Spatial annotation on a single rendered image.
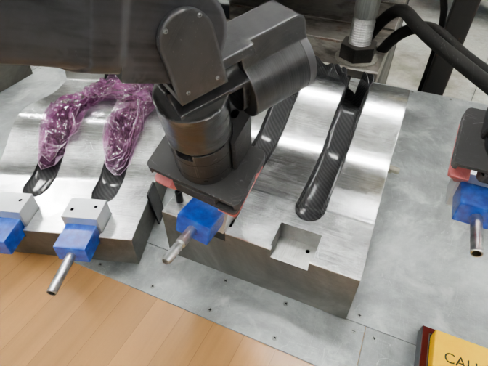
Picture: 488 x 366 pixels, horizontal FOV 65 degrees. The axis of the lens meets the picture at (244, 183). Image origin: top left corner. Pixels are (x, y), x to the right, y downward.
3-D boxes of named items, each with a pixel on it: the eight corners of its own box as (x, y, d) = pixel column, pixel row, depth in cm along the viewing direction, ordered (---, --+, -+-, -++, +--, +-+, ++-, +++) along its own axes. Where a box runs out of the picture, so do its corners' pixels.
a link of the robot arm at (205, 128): (221, 91, 36) (215, 33, 29) (256, 134, 34) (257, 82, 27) (156, 126, 34) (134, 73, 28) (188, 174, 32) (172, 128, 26)
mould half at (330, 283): (346, 319, 49) (369, 257, 40) (170, 252, 57) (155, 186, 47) (399, 116, 82) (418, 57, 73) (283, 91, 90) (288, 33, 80)
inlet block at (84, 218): (78, 306, 47) (64, 282, 44) (39, 302, 48) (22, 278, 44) (115, 225, 57) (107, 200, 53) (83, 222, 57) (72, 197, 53)
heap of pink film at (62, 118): (133, 177, 60) (123, 136, 54) (25, 168, 61) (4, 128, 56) (174, 91, 78) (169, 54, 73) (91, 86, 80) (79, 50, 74)
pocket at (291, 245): (307, 281, 47) (311, 263, 44) (267, 266, 49) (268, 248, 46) (317, 253, 50) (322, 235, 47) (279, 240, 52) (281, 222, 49)
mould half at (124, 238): (139, 263, 55) (122, 212, 47) (-31, 247, 57) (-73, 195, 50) (204, 87, 91) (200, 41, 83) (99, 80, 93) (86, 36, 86)
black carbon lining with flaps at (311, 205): (320, 236, 50) (331, 183, 43) (210, 200, 55) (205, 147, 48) (369, 104, 73) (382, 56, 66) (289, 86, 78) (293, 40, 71)
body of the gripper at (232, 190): (181, 125, 42) (167, 79, 35) (266, 160, 40) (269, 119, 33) (149, 173, 39) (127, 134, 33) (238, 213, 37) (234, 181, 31)
